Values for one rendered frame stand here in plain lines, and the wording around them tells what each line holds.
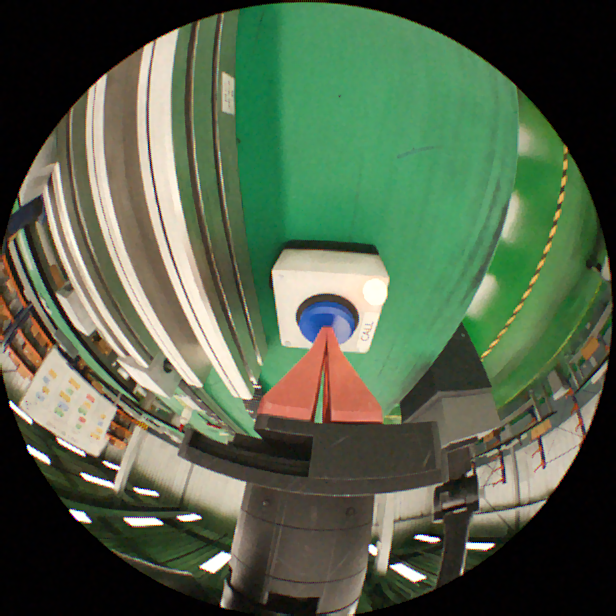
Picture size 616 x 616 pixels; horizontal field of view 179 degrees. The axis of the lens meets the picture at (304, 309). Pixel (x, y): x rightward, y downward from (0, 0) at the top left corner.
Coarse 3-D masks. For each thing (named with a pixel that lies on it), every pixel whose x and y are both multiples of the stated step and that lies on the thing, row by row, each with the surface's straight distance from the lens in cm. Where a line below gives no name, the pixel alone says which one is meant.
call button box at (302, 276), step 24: (312, 240) 18; (288, 264) 14; (312, 264) 14; (336, 264) 14; (360, 264) 14; (288, 288) 14; (312, 288) 13; (336, 288) 13; (360, 288) 13; (288, 312) 15; (360, 312) 15; (288, 336) 17; (360, 336) 16
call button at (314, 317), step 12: (312, 312) 13; (324, 312) 13; (336, 312) 13; (348, 312) 14; (300, 324) 14; (312, 324) 14; (324, 324) 14; (336, 324) 14; (348, 324) 14; (312, 336) 15; (336, 336) 14; (348, 336) 14
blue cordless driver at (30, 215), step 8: (32, 200) 50; (40, 200) 49; (24, 208) 49; (32, 208) 49; (40, 208) 49; (16, 216) 48; (24, 216) 48; (32, 216) 50; (40, 216) 53; (8, 224) 49; (16, 224) 49; (24, 224) 50; (40, 224) 56; (8, 232) 50; (16, 232) 52; (8, 240) 52; (0, 256) 54
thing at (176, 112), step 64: (128, 64) 24; (192, 64) 16; (128, 128) 20; (192, 128) 14; (128, 192) 19; (192, 192) 14; (128, 256) 18; (192, 256) 13; (192, 320) 16; (256, 320) 23; (192, 384) 29
